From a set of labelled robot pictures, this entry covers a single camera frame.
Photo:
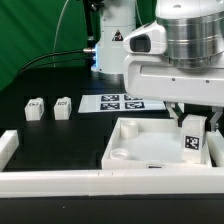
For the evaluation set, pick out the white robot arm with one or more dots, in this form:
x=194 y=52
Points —
x=117 y=21

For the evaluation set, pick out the white U-shaped fence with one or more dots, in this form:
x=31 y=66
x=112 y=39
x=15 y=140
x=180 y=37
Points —
x=64 y=160

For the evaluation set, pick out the white square tabletop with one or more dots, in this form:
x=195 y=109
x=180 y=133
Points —
x=139 y=143

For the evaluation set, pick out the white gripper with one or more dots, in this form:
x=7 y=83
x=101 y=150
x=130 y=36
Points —
x=177 y=62

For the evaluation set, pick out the white tag sheet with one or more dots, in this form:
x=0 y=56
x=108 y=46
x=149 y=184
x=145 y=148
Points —
x=117 y=102

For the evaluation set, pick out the green backdrop curtain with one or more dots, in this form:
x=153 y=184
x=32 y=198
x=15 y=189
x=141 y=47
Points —
x=31 y=28

